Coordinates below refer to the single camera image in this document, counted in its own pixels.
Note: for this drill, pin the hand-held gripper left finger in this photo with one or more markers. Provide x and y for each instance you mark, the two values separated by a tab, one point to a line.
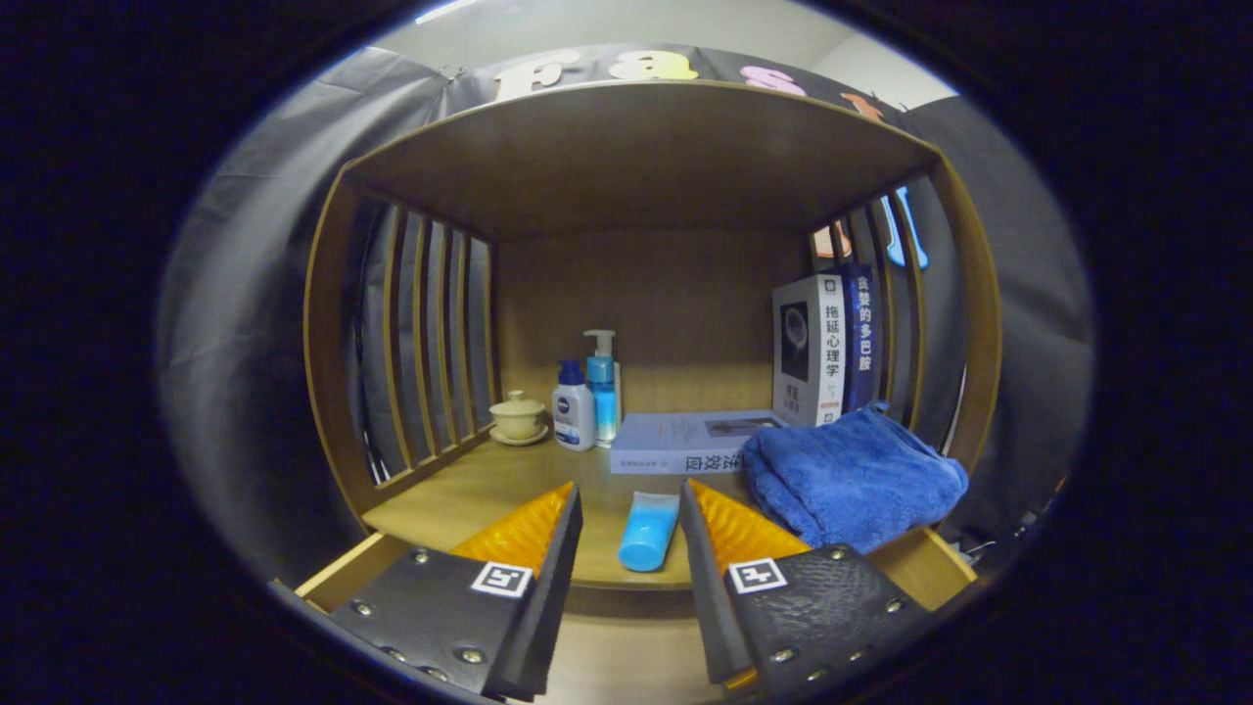
548	607

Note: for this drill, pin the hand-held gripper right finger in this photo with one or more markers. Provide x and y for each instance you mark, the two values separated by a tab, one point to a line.
710	597

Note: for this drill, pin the light blue cream tube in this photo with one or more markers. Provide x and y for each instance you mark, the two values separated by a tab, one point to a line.
648	534

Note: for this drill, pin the wooden drawer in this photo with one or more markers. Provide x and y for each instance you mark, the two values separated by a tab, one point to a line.
636	661

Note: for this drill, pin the wooden countertop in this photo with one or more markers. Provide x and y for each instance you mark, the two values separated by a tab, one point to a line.
489	490

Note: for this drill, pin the wooden cabinet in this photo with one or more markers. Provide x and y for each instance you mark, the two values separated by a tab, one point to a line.
636	157

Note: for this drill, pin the pale flat book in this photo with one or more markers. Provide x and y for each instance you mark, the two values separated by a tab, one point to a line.
675	441

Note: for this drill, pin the folded blue towel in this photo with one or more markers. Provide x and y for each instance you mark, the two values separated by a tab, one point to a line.
852	480

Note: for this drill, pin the cream lidded teacup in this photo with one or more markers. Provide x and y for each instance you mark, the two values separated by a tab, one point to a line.
518	419

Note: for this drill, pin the white bottle blue cap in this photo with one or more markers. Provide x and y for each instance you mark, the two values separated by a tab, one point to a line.
574	416

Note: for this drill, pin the blue pump bottle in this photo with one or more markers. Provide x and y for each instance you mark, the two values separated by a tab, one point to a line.
602	392

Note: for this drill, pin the white upright book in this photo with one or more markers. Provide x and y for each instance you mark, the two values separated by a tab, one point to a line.
808	352

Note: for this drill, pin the dark blue upright book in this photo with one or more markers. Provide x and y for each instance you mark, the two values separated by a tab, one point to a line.
863	338

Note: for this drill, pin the black backdrop cloth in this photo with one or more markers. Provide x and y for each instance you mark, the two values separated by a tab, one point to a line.
255	343

